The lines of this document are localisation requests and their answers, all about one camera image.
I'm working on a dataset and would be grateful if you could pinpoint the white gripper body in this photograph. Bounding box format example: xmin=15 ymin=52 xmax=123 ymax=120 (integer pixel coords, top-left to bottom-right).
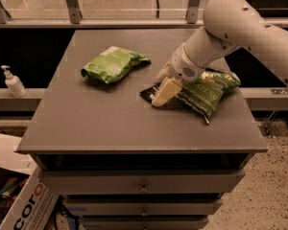
xmin=169 ymin=44 xmax=204 ymax=82

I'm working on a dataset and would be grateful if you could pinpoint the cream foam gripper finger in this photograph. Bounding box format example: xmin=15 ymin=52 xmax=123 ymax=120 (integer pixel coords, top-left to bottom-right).
xmin=152 ymin=77 xmax=182 ymax=107
xmin=156 ymin=63 xmax=171 ymax=82

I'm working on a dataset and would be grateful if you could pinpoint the green jalapeno chip bag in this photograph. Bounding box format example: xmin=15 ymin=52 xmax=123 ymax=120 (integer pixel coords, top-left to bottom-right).
xmin=177 ymin=69 xmax=241 ymax=125

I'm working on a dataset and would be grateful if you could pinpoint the green chip bag left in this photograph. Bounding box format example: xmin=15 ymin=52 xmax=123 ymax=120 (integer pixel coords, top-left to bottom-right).
xmin=81 ymin=46 xmax=151 ymax=84

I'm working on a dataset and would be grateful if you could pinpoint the middle drawer knob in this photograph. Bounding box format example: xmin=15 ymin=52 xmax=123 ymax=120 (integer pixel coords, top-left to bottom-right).
xmin=140 ymin=208 xmax=149 ymax=217

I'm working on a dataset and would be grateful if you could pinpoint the grey drawer cabinet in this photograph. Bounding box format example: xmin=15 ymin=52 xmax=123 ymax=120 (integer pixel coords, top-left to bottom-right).
xmin=19 ymin=29 xmax=267 ymax=230

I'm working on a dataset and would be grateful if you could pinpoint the white pump bottle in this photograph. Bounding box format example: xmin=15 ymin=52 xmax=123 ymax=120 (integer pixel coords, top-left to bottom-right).
xmin=1 ymin=65 xmax=27 ymax=98

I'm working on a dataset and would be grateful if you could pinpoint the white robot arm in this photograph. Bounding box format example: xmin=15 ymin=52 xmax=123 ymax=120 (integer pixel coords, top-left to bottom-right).
xmin=152 ymin=0 xmax=288 ymax=106

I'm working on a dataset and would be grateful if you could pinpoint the top drawer knob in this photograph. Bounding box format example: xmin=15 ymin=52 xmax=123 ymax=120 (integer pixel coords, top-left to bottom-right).
xmin=138 ymin=183 xmax=149 ymax=193

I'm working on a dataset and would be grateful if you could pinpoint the metal railing frame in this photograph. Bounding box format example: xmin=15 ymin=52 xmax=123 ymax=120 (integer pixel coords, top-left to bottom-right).
xmin=0 ymin=0 xmax=288 ymax=30

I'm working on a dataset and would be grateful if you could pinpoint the drawer knob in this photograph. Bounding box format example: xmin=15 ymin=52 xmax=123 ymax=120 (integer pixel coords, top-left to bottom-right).
xmin=138 ymin=183 xmax=149 ymax=193
xmin=140 ymin=208 xmax=149 ymax=217

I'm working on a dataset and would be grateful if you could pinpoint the white cardboard box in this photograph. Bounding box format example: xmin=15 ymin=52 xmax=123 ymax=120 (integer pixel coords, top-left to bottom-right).
xmin=0 ymin=133 xmax=58 ymax=230

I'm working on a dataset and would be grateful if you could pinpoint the black rxbar chocolate bar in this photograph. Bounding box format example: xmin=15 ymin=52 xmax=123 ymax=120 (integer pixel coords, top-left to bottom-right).
xmin=139 ymin=82 xmax=180 ymax=108

